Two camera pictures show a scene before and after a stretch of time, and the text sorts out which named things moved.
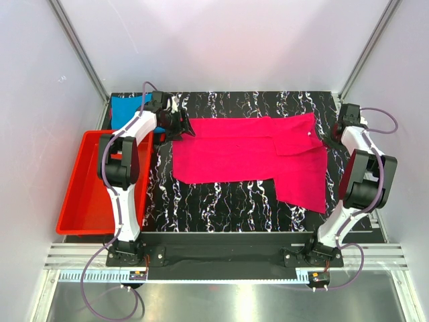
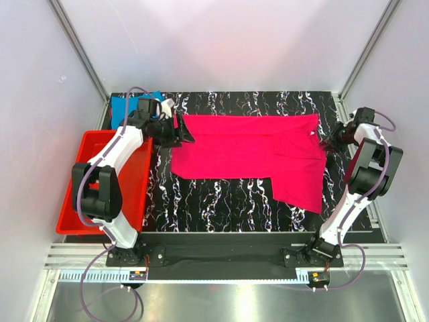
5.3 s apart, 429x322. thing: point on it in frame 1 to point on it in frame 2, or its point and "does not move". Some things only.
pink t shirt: x=287 y=149 does not move
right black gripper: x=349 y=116 to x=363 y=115
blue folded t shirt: x=123 y=109 does not move
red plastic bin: x=88 y=209 does not move
